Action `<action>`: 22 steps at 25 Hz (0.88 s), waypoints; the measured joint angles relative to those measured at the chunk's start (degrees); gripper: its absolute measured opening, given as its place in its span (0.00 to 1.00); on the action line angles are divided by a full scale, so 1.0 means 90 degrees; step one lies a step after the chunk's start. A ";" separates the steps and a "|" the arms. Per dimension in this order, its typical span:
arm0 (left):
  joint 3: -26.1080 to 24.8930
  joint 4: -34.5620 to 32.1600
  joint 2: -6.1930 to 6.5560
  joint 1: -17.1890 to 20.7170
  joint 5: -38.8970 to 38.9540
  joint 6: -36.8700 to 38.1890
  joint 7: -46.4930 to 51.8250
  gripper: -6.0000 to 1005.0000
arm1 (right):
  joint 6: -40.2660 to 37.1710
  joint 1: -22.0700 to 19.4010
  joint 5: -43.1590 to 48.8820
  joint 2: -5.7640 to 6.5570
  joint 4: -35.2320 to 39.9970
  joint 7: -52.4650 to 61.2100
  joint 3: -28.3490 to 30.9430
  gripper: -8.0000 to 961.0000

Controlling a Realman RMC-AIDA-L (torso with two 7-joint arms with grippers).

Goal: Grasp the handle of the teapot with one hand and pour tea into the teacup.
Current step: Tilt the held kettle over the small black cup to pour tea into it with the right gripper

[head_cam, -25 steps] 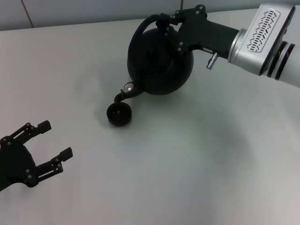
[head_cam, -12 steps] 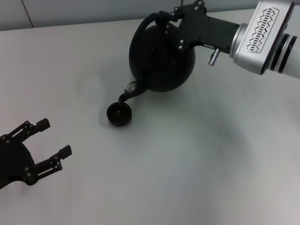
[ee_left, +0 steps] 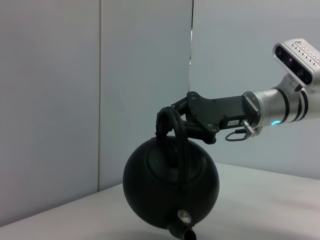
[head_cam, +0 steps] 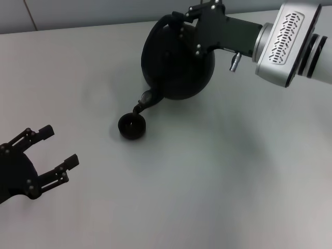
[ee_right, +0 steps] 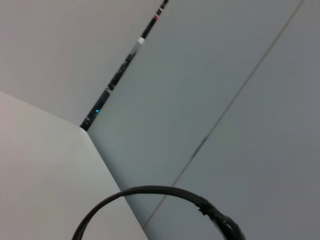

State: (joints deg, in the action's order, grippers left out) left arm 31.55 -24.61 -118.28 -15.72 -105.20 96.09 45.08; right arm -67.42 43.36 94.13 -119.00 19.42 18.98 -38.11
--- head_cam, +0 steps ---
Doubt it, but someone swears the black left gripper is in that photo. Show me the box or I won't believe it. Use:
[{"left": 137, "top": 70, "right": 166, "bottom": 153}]
[{"left": 0, "top": 124, "right": 80, "bottom": 204}]

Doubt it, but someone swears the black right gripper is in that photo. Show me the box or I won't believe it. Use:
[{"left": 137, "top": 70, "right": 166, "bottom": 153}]
[{"left": 178, "top": 0, "right": 264, "bottom": 58}]

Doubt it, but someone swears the black round teapot with handle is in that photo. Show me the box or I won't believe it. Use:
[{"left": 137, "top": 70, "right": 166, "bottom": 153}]
[{"left": 132, "top": 12, "right": 217, "bottom": 115}]

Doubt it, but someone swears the small black teacup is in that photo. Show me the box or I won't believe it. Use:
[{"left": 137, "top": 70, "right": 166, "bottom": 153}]
[{"left": 118, "top": 113, "right": 147, "bottom": 141}]

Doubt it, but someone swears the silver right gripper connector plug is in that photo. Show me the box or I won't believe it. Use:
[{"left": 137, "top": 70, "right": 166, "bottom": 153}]
[{"left": 228, "top": 51, "right": 243, "bottom": 72}]

